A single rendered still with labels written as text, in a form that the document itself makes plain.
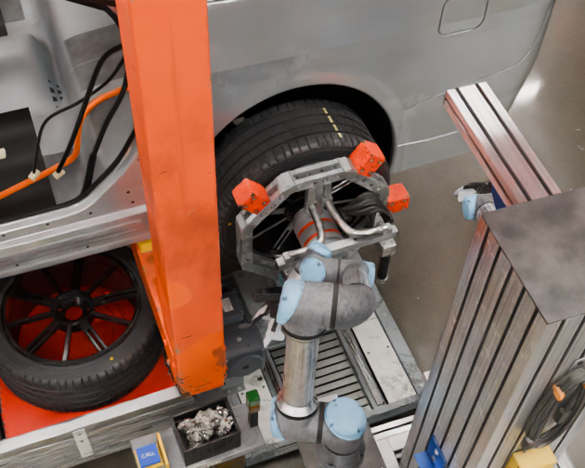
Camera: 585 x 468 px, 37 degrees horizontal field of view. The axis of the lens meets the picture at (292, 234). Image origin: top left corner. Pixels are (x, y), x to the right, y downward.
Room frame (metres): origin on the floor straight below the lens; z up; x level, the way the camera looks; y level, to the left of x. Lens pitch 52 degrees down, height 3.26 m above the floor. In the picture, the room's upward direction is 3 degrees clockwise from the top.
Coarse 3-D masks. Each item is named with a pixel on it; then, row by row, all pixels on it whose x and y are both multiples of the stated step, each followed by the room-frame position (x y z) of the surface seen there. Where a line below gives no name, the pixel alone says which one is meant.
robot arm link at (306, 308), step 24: (288, 288) 1.24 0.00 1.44; (312, 288) 1.24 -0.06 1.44; (336, 288) 1.25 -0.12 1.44; (288, 312) 1.19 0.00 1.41; (312, 312) 1.19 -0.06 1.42; (336, 312) 1.19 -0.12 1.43; (288, 336) 1.19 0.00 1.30; (312, 336) 1.17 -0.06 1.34; (288, 360) 1.16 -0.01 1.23; (312, 360) 1.16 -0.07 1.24; (288, 384) 1.13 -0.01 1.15; (312, 384) 1.14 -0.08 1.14; (288, 408) 1.10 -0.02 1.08; (312, 408) 1.11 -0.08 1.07; (288, 432) 1.06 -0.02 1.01; (312, 432) 1.06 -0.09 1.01
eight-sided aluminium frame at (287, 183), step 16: (336, 160) 1.98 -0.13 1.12; (288, 176) 1.89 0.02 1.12; (304, 176) 1.92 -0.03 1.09; (320, 176) 1.90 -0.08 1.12; (336, 176) 1.92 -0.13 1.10; (352, 176) 1.94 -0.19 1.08; (272, 192) 1.88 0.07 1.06; (288, 192) 1.85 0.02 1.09; (384, 192) 1.99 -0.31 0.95; (272, 208) 1.83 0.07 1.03; (240, 224) 1.81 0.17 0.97; (256, 224) 1.81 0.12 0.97; (368, 224) 2.01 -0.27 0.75; (240, 240) 1.79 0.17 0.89; (240, 256) 1.80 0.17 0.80; (256, 256) 1.86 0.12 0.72; (256, 272) 1.81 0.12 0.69; (272, 272) 1.83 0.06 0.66
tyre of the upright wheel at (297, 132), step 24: (264, 120) 2.10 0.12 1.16; (288, 120) 2.09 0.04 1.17; (312, 120) 2.10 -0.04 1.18; (336, 120) 2.13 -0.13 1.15; (360, 120) 2.25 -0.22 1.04; (216, 144) 2.08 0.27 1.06; (240, 144) 2.03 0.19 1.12; (264, 144) 2.00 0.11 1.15; (288, 144) 1.99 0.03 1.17; (312, 144) 1.99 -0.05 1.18; (336, 144) 2.01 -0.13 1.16; (216, 168) 2.00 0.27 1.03; (240, 168) 1.94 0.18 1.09; (264, 168) 1.91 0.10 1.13; (288, 168) 1.94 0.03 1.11; (384, 168) 2.09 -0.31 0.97; (216, 192) 1.92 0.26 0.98; (360, 216) 2.07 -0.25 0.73
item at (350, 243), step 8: (392, 232) 1.80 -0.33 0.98; (344, 240) 1.75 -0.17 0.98; (352, 240) 1.76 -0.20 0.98; (360, 240) 1.76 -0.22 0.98; (368, 240) 1.76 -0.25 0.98; (376, 240) 1.78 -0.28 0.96; (336, 248) 1.72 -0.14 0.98; (344, 248) 1.73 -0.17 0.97; (352, 248) 1.74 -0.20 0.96; (280, 264) 1.65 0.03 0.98; (288, 264) 1.65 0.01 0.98; (296, 264) 1.66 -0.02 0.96
